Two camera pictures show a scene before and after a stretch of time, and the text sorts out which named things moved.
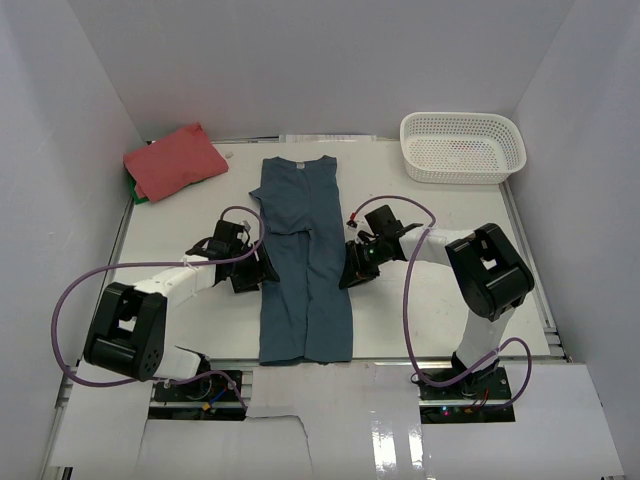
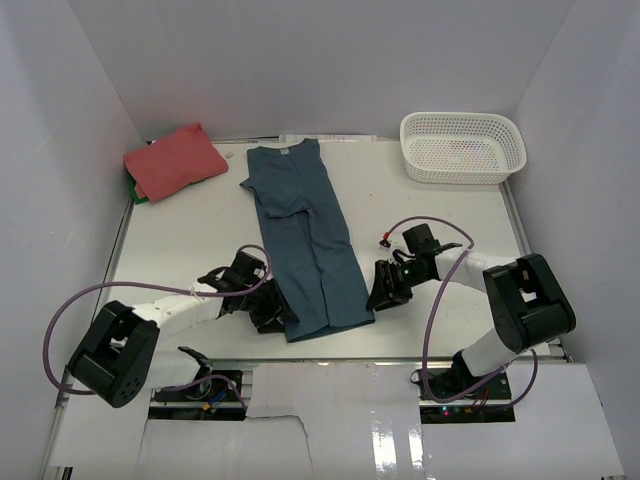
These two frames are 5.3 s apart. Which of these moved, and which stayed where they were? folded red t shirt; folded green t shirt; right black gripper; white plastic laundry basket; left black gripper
Moved: left black gripper; right black gripper
Stayed: folded green t shirt; folded red t shirt; white plastic laundry basket
